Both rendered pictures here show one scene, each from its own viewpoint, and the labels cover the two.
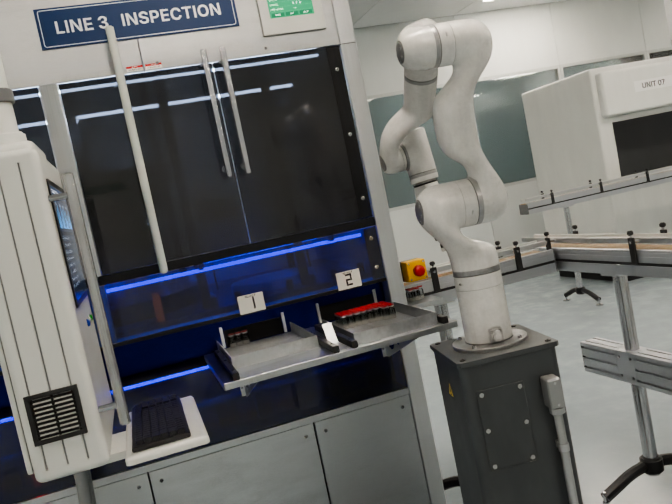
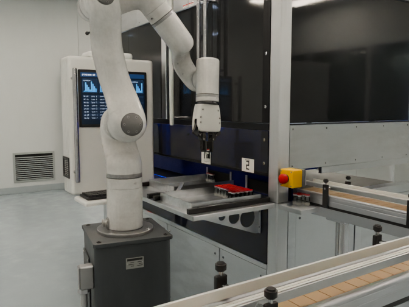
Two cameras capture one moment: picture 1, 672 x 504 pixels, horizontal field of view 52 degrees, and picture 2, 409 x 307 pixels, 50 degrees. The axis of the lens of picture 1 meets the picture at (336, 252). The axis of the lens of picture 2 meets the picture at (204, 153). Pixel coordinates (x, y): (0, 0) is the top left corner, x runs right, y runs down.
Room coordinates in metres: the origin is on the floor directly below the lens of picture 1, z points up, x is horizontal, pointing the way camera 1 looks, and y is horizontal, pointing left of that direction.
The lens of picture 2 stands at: (1.59, -1.81, 1.28)
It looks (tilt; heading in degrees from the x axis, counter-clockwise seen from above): 6 degrees down; 73
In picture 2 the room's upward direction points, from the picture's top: straight up
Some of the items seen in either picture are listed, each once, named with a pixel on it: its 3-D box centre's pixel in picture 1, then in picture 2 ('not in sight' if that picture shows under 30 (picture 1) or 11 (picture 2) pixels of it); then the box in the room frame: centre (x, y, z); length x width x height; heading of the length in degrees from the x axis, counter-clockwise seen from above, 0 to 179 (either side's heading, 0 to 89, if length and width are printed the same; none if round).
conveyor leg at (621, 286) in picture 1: (636, 373); not in sight; (2.46, -0.98, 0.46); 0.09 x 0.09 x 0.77; 16
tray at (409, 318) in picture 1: (376, 321); (210, 197); (2.13, -0.08, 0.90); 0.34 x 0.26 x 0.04; 16
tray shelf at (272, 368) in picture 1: (323, 341); (197, 195); (2.13, 0.09, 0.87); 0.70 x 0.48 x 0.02; 106
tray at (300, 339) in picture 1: (264, 343); (191, 183); (2.15, 0.28, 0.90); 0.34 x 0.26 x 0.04; 16
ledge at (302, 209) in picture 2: (419, 302); (301, 207); (2.47, -0.26, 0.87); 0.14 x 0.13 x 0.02; 16
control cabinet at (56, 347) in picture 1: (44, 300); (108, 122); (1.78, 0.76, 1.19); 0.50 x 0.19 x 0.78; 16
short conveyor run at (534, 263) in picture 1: (469, 270); (375, 204); (2.64, -0.49, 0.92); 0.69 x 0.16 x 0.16; 106
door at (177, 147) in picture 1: (158, 167); (188, 64); (2.19, 0.49, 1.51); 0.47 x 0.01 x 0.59; 106
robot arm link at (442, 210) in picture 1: (456, 228); (120, 140); (1.74, -0.31, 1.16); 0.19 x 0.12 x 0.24; 99
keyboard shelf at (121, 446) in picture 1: (149, 431); (117, 195); (1.81, 0.58, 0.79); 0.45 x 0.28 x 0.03; 16
